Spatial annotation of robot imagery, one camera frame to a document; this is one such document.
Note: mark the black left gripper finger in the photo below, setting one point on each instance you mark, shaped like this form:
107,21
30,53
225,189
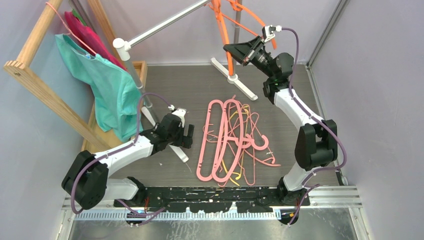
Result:
186,142
190,131

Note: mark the pink wire hanger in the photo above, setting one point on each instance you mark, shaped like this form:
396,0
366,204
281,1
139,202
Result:
251,157
212,138

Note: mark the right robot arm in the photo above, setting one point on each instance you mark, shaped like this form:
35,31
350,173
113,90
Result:
316,146

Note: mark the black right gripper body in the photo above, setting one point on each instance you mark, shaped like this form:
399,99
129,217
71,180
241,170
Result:
261,58

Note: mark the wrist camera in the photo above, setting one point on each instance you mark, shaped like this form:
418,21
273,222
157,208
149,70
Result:
180,112
269,32

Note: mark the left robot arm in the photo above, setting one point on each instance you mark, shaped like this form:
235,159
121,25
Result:
88,180

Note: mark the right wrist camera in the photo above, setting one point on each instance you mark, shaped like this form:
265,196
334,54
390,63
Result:
269,32

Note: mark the white metal clothes rack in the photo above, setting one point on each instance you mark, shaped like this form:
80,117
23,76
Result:
123,48

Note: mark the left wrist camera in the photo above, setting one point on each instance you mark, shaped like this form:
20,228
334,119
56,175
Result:
180,112

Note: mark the wooden clothes rack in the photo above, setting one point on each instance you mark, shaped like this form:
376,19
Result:
20,69

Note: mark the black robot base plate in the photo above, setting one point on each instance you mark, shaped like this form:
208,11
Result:
247,199

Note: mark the yellow wire hanger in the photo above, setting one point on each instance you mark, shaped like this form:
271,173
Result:
244,111

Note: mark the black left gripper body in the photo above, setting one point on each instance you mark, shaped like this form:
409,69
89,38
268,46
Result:
175,139

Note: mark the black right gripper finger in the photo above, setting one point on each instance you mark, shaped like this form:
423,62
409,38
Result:
243,54
251,43

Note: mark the magenta garment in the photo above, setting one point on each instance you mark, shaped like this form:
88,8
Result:
92,42

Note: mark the teal shirt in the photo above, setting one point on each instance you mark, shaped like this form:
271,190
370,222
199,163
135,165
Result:
115,93

